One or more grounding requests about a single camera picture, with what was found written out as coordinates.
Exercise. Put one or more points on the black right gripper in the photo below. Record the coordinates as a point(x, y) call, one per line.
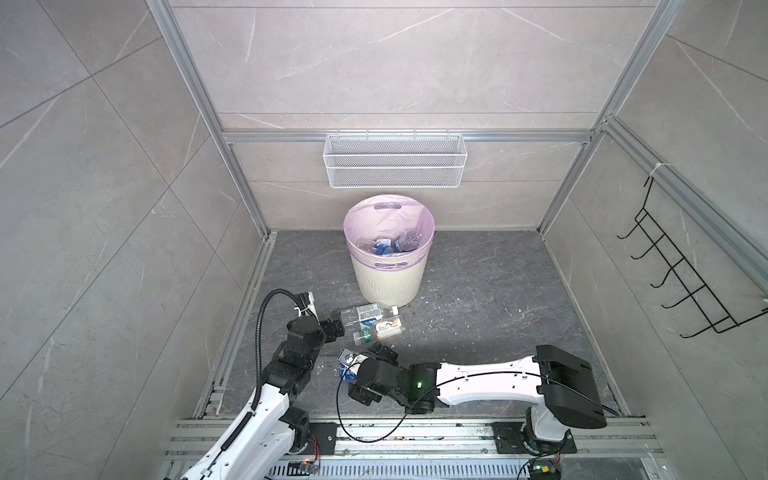
point(361, 395)

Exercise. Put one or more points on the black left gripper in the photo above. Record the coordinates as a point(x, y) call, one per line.
point(331, 333)

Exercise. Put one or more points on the clear bottle white barcode label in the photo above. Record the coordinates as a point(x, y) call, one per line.
point(359, 315)

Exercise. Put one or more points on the clear bottle blue label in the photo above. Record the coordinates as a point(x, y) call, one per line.
point(382, 247)
point(408, 241)

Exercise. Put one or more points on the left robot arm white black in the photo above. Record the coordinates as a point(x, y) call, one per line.
point(269, 426)

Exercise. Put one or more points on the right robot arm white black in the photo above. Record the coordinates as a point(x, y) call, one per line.
point(557, 387)

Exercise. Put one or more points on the cream ribbed waste bin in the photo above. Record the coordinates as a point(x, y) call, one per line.
point(390, 288)

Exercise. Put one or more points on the pink bin liner bag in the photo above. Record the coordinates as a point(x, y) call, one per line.
point(387, 216)

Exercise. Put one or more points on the aluminium rail base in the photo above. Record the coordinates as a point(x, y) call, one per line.
point(471, 448)

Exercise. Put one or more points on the white wire mesh basket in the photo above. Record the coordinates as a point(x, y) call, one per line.
point(415, 160)

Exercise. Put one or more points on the black wire hook rack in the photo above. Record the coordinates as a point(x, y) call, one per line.
point(696, 290)

